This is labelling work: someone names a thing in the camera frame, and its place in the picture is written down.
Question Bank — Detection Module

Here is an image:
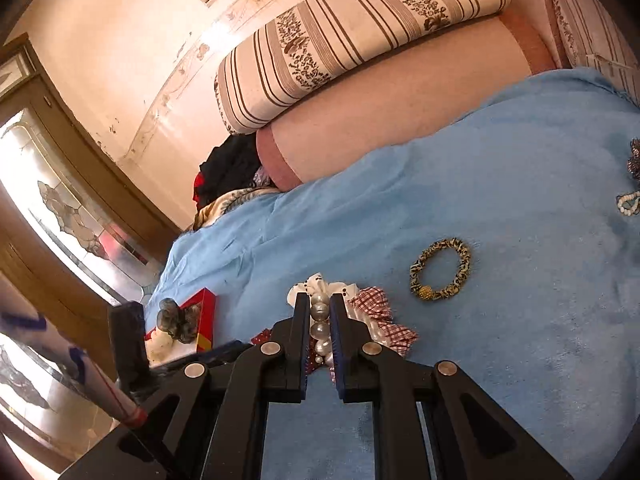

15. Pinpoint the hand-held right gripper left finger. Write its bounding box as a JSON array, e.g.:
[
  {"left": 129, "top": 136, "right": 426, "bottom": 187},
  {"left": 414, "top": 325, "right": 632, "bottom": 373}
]
[{"left": 60, "top": 292, "right": 311, "bottom": 480}]

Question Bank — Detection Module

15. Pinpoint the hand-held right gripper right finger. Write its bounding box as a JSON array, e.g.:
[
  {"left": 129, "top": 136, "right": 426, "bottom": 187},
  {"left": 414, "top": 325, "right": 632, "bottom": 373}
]
[{"left": 330, "top": 293, "right": 576, "bottom": 480}]

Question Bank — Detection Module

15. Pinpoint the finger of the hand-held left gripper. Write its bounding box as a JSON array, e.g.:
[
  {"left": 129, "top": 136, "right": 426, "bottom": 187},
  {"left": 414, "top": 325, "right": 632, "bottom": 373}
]
[
  {"left": 109, "top": 302, "right": 152, "bottom": 397},
  {"left": 150, "top": 340, "right": 254, "bottom": 377}
]

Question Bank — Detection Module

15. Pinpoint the large pearl bracelet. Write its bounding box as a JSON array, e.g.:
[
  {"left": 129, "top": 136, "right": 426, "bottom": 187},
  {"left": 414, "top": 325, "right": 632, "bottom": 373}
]
[{"left": 308, "top": 294, "right": 335, "bottom": 368}]

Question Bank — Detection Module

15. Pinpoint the red cardboard box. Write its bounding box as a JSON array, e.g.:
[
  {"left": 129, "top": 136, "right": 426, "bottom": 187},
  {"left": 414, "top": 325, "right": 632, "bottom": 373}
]
[{"left": 144, "top": 287, "right": 217, "bottom": 367}]

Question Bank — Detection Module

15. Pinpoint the dark red polka-dot scrunchie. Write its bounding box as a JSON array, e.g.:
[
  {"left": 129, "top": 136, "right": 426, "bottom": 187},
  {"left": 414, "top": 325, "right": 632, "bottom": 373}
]
[{"left": 249, "top": 329, "right": 332, "bottom": 372}]

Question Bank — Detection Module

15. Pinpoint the red plaid scrunchie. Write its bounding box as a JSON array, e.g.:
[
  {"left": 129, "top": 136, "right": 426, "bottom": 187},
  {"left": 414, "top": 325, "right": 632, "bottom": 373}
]
[{"left": 347, "top": 286, "right": 419, "bottom": 359}]

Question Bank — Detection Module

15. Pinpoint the white dotted scrunchie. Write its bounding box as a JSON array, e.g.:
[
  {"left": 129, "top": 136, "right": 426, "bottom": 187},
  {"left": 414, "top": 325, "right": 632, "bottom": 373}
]
[{"left": 287, "top": 273, "right": 362, "bottom": 312}]

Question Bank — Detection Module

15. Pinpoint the white sheer scrunchie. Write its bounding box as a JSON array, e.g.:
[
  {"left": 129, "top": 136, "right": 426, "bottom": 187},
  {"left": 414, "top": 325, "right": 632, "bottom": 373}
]
[{"left": 147, "top": 329, "right": 175, "bottom": 365}]

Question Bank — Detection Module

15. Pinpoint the grey sheer scrunchie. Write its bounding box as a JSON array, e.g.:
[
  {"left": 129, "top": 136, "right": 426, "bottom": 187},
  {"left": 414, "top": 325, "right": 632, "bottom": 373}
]
[{"left": 157, "top": 297, "right": 202, "bottom": 345}]

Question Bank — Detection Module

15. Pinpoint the white tube with red band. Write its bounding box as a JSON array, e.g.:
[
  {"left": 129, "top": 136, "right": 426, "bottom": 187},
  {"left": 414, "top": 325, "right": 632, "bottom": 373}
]
[{"left": 0, "top": 310, "right": 149, "bottom": 431}]

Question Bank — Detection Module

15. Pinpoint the cream floral cloth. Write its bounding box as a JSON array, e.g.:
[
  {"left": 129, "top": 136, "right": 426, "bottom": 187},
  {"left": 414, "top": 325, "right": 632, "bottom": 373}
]
[{"left": 192, "top": 187, "right": 278, "bottom": 232}]

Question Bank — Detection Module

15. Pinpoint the stained glass door pane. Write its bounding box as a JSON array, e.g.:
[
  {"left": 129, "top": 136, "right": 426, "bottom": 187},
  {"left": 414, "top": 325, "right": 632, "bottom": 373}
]
[{"left": 0, "top": 107, "right": 167, "bottom": 307}]

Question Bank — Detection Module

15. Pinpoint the red clothing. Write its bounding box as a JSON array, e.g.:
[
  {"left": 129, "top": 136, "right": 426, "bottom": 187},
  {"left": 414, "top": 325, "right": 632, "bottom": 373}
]
[{"left": 192, "top": 172, "right": 212, "bottom": 212}]

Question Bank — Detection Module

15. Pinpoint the black clothing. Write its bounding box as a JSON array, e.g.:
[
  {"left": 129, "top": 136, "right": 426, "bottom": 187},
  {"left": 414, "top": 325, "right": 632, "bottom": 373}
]
[{"left": 199, "top": 134, "right": 267, "bottom": 197}]

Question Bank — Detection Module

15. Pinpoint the light blue blanket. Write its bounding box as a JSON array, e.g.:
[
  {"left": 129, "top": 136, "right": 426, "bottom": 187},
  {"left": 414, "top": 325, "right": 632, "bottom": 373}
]
[{"left": 140, "top": 67, "right": 640, "bottom": 480}]

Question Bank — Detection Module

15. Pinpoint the brown wooden door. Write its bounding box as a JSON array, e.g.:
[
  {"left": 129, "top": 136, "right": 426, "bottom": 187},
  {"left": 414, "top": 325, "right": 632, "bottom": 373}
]
[{"left": 0, "top": 39, "right": 182, "bottom": 461}]

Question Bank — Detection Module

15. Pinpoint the pink bolster cushion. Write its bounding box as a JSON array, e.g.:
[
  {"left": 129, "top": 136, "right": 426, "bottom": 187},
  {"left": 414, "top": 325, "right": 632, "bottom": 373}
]
[{"left": 255, "top": 12, "right": 557, "bottom": 192}]

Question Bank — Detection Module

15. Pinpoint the striped floral pillow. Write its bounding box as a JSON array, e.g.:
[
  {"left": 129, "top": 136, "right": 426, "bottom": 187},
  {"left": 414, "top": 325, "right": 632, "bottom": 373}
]
[
  {"left": 546, "top": 0, "right": 640, "bottom": 98},
  {"left": 214, "top": 0, "right": 512, "bottom": 136}
]

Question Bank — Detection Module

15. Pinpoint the leopard print bracelet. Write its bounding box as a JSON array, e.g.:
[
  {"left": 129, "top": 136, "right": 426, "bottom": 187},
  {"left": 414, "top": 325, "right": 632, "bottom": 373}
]
[{"left": 409, "top": 237, "right": 472, "bottom": 303}]

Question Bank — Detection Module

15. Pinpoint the small white bead bracelet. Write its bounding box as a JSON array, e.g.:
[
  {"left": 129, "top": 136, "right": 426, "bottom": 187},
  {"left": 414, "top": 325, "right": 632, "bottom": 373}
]
[{"left": 615, "top": 190, "right": 640, "bottom": 217}]

